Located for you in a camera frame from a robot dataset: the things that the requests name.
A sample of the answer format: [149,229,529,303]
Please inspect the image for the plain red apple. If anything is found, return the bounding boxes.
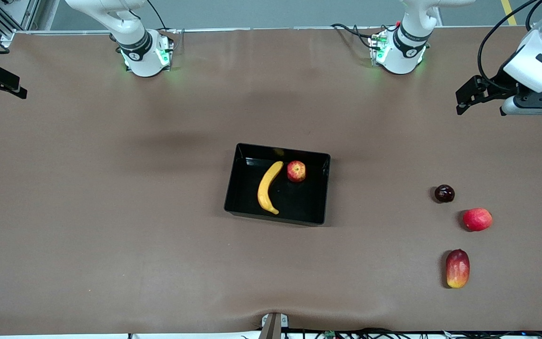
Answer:
[462,208,493,232]

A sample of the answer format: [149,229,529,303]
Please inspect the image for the yellow banana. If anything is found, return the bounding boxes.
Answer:
[257,161,284,215]

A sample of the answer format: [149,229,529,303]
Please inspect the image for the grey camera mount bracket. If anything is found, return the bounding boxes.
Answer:
[259,312,289,339]

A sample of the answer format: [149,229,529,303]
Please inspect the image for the red apple with yellow patch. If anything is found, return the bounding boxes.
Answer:
[287,161,307,183]

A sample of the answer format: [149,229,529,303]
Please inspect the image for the dark purple plum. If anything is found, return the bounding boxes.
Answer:
[434,185,455,203]

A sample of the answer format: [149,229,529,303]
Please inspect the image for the black base cables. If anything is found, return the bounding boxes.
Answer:
[330,23,376,50]

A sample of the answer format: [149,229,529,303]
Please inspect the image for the brown table mat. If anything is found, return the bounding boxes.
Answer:
[0,26,542,336]

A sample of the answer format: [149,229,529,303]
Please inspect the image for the black plastic box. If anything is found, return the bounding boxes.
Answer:
[223,143,331,226]

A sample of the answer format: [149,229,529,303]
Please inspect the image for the red and yellow mango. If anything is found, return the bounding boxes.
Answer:
[445,249,470,289]

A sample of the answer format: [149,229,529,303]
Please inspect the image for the thin black base cable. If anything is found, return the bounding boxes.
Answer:
[146,0,168,30]

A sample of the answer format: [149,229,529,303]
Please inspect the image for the aluminium frame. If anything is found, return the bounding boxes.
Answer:
[0,0,41,48]

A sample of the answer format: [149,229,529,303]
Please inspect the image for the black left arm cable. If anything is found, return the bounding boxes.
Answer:
[477,0,542,90]

